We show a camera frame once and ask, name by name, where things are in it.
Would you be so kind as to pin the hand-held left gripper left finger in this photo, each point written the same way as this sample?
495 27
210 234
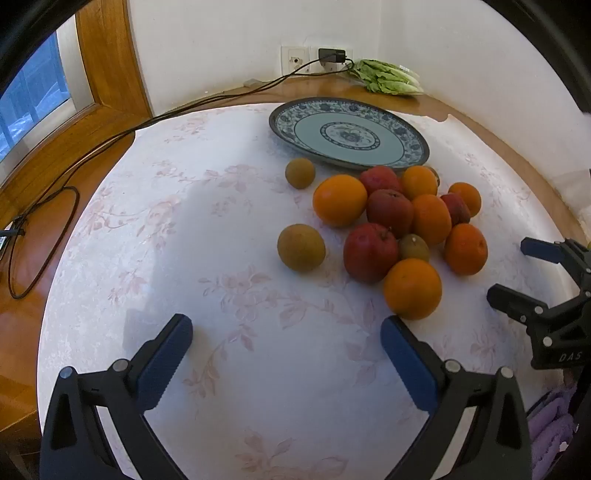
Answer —
166 360

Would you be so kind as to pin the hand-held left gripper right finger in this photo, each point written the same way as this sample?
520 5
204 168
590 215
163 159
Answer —
408 364

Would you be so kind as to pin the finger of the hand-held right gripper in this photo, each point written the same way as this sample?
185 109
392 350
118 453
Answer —
540 250
512 302

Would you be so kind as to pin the orange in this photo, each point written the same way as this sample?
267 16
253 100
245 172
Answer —
340 200
466 197
412 288
431 219
466 249
419 181

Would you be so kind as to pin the red apple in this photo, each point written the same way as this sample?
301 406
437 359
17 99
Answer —
390 211
455 207
381 179
371 251

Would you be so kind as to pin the brown kiwi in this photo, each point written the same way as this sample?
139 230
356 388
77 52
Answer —
300 173
301 247
414 247
436 175

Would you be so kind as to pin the blue patterned ceramic plate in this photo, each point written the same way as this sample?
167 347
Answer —
348 136

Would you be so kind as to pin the purple fuzzy cloth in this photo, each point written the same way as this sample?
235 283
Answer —
551 429

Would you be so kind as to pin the white floral tablecloth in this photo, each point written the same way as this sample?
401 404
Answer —
207 230

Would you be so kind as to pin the bagged romaine lettuce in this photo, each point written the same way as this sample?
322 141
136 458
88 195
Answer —
388 78

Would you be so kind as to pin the black power adapter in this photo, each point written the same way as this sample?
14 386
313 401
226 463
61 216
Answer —
332 56

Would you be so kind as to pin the window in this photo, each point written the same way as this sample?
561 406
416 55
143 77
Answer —
32 101

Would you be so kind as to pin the white wall socket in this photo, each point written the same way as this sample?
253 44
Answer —
295 60
314 51

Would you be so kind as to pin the wooden window frame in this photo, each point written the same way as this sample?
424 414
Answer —
111 55

